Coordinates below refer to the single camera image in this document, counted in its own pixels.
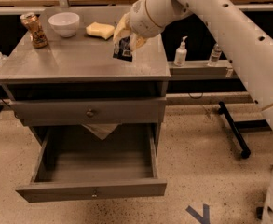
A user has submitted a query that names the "yellow sponge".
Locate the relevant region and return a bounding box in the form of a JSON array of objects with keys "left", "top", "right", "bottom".
[{"left": 86, "top": 22, "right": 115, "bottom": 40}]

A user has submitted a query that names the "black metal stand leg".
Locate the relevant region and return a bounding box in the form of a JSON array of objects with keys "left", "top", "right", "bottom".
[{"left": 218, "top": 101, "right": 271, "bottom": 159}]

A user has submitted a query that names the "clear plastic water bottle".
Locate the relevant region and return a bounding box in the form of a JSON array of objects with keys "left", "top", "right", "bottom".
[{"left": 208, "top": 44, "right": 222, "bottom": 67}]

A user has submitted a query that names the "grey drawer cabinet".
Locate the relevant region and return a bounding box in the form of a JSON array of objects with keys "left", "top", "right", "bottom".
[{"left": 0, "top": 8, "right": 170, "bottom": 140}]

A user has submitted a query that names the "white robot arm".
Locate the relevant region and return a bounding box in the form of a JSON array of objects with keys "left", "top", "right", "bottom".
[{"left": 114, "top": 0, "right": 273, "bottom": 224}]

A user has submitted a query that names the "closed grey top drawer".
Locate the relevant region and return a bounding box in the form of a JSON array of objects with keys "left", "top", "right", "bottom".
[{"left": 10, "top": 97, "right": 166, "bottom": 126}]

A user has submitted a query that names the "dark blue rxbar wrapper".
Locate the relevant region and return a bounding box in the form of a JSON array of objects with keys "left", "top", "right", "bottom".
[{"left": 113, "top": 36, "right": 132, "bottom": 62}]

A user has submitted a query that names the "orange patterned drink can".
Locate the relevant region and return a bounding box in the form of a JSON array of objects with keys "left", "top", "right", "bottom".
[{"left": 20, "top": 12, "right": 48, "bottom": 49}]

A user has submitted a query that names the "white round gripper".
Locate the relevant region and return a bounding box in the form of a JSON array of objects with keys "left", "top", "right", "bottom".
[{"left": 113, "top": 0, "right": 163, "bottom": 51}]

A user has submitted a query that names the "open grey middle drawer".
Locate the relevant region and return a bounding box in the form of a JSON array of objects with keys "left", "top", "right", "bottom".
[{"left": 16, "top": 124, "right": 167, "bottom": 203}]

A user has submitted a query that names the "white pump lotion bottle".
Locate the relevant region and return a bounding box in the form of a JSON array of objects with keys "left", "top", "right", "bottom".
[{"left": 173, "top": 36, "right": 187, "bottom": 66}]

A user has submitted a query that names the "white ceramic bowl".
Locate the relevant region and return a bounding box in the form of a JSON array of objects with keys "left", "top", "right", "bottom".
[{"left": 48, "top": 12, "right": 80, "bottom": 37}]

